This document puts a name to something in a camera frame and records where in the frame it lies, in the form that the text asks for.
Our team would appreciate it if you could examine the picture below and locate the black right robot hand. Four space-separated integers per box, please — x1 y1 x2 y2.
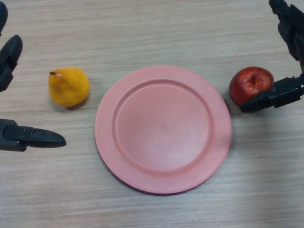
239 0 304 114

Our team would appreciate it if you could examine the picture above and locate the red apple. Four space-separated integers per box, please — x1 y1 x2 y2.
229 66 274 107

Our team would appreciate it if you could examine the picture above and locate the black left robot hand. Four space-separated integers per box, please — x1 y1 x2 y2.
0 3 67 152

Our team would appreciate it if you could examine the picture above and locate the pink round plate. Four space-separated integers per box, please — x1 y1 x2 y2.
94 66 232 195

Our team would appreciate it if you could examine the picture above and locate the yellow pear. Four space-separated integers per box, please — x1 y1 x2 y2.
48 67 91 108

